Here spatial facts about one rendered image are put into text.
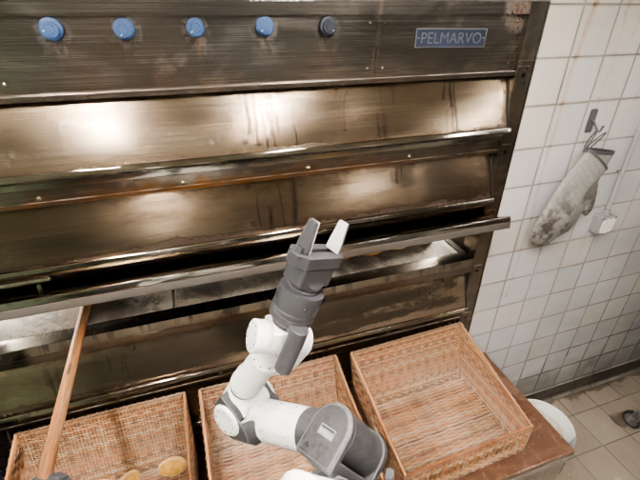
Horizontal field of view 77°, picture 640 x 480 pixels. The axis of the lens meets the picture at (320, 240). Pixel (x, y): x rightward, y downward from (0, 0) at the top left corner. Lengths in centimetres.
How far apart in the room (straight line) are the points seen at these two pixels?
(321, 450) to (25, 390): 112
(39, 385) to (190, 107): 103
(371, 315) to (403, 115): 80
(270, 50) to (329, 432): 92
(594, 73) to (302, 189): 111
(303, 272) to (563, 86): 126
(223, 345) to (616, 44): 174
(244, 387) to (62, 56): 86
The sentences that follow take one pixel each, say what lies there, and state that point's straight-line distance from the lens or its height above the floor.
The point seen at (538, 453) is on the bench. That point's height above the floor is 58.
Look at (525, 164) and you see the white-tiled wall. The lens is 172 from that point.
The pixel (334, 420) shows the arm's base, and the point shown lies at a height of 142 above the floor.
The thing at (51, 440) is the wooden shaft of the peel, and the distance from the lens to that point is 122.
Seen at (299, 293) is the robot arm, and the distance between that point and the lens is 73.
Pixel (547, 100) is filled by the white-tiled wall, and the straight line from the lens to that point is 168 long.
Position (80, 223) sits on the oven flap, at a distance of 130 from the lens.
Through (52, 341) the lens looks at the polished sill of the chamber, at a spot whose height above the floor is 118.
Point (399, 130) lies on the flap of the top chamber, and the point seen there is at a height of 175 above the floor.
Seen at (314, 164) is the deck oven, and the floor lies 166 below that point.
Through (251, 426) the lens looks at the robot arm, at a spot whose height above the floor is 130.
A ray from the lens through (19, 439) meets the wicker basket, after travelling 179.
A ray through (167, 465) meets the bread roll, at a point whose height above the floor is 64.
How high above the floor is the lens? 208
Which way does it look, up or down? 30 degrees down
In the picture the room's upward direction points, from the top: straight up
